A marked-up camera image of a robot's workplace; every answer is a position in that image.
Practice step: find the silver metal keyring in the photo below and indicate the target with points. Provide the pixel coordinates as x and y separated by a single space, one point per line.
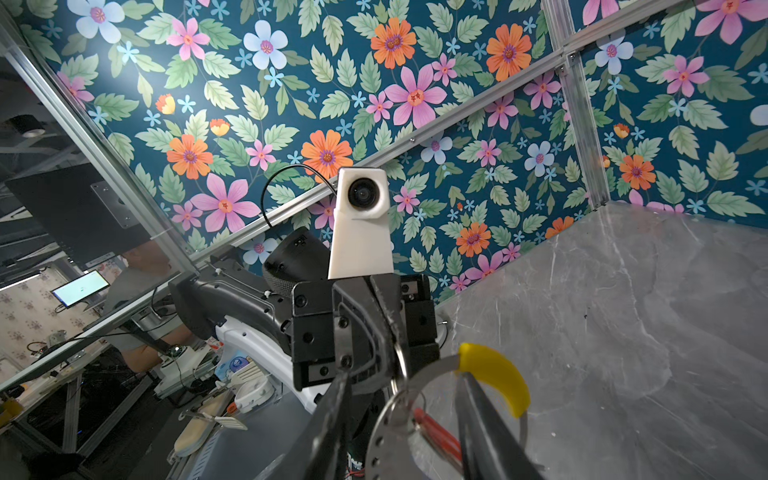
389 453

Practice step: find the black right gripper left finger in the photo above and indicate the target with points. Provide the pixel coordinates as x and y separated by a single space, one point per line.
321 450

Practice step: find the red capped key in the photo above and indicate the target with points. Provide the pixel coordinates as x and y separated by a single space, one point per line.
439 438

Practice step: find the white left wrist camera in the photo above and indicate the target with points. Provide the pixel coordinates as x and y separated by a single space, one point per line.
361 243

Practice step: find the black monitor screen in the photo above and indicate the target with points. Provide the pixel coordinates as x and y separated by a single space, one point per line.
81 211

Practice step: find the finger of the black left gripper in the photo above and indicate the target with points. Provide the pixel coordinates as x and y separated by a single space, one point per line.
387 289
362 339

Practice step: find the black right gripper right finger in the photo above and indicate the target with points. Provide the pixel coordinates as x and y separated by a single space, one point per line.
489 449

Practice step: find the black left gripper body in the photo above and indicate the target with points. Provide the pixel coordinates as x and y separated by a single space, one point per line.
312 339

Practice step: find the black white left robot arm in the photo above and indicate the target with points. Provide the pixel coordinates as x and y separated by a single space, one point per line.
251 314

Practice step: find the yellow capped key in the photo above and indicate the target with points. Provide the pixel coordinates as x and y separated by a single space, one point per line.
491 367

